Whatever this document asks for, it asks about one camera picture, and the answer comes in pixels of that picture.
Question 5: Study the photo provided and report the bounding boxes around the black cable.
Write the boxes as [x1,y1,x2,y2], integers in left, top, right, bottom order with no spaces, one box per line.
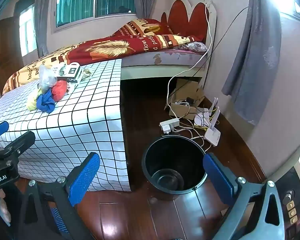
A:
[192,6,249,77]

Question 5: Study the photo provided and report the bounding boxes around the cardboard box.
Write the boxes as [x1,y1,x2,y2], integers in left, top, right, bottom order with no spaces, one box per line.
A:
[164,79,205,119]

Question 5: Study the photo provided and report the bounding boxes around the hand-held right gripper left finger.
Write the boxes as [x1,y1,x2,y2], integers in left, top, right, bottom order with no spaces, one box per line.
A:
[16,152,101,240]

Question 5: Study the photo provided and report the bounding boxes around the green white packet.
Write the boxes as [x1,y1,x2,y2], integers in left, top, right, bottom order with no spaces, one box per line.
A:
[51,65,68,78]

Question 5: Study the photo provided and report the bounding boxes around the bed with red blanket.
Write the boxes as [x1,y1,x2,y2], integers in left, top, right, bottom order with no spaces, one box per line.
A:
[2,19,198,95]

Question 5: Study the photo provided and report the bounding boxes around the white power strip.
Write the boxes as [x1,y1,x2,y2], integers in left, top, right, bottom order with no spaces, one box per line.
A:
[160,119,180,134]

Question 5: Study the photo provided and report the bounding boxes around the grey floral mattress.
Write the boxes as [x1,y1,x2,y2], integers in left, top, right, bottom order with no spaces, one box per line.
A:
[121,50,207,68]

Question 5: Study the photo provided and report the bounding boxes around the yellow plastic bag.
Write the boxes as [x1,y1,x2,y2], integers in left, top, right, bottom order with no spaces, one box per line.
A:
[26,86,44,111]

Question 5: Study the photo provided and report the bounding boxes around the white bed frame red headboard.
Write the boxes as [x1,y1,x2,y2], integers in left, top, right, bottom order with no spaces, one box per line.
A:
[120,0,218,83]

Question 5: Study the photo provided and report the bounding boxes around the dark panel with yellow buttons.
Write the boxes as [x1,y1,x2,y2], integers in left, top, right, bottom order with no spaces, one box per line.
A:
[275,166,300,240]

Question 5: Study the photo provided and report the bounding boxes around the clear plastic bag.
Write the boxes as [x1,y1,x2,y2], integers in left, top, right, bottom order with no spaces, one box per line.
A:
[38,64,58,89]

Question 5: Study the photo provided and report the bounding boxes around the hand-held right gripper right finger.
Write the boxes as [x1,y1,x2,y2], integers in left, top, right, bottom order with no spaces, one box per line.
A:
[202,152,285,240]

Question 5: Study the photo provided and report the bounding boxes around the bright side window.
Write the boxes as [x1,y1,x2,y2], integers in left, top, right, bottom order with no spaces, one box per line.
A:
[281,0,300,25]

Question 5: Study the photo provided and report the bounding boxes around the brown wooden door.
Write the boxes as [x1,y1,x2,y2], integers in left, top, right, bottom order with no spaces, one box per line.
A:
[0,16,24,95]

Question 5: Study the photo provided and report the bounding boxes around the white cable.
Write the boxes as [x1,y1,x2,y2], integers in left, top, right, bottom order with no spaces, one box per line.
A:
[167,0,213,120]

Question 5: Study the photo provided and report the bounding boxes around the grey patterned curtain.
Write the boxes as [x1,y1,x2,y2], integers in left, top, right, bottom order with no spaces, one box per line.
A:
[221,0,283,126]

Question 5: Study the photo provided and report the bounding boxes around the small window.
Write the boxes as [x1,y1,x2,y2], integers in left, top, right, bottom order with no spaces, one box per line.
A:
[16,0,38,58]

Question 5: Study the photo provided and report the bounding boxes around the person's left hand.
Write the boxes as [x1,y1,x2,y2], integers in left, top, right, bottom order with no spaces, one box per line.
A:
[0,190,12,228]

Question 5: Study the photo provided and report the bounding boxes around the upright white router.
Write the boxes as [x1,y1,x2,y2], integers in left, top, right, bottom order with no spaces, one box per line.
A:
[194,107,211,128]

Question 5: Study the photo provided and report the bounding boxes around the floral pillow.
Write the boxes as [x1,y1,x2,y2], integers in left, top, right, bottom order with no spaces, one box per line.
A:
[185,41,207,53]

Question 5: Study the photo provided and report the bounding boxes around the blue patterned paper cup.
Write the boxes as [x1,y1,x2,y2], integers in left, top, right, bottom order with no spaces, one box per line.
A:
[65,62,82,83]

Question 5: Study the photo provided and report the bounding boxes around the red plastic bag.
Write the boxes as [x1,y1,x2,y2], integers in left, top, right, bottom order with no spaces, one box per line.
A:
[51,80,68,100]

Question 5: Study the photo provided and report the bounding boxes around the large sliding window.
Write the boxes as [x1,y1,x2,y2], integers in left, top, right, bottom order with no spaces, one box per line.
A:
[54,0,140,29]

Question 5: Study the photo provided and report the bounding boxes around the black trash bin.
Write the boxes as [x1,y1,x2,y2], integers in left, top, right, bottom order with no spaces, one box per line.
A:
[141,135,207,201]

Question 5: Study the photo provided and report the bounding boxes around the flat white router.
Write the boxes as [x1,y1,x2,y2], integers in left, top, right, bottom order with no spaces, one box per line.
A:
[204,97,222,147]

